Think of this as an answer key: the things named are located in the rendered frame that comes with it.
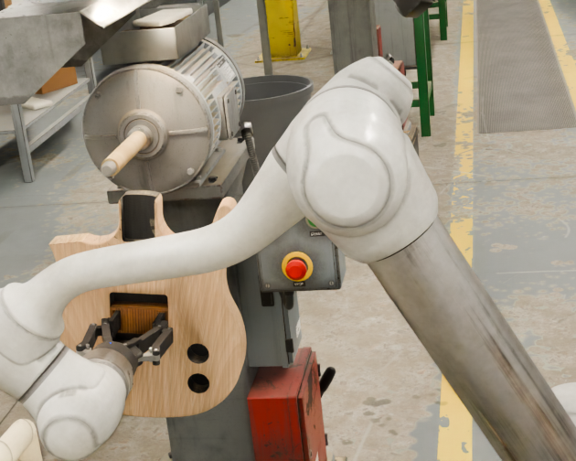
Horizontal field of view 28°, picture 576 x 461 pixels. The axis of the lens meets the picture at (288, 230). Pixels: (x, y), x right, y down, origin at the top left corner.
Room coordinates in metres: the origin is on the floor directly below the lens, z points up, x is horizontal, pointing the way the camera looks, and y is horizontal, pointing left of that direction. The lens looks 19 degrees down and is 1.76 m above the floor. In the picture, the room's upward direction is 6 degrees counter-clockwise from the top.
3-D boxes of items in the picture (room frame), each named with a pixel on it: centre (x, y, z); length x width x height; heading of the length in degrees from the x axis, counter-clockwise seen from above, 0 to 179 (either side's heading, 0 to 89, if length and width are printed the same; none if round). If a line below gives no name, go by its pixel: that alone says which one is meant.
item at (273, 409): (2.34, 0.04, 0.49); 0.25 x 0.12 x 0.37; 169
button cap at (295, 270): (2.05, -0.01, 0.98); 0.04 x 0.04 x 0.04; 79
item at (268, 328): (2.34, 0.05, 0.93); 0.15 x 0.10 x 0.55; 169
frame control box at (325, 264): (2.18, -0.01, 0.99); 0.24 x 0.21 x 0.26; 169
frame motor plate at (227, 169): (2.37, 0.20, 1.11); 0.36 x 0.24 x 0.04; 169
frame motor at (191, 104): (2.31, 0.21, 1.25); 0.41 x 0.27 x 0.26; 169
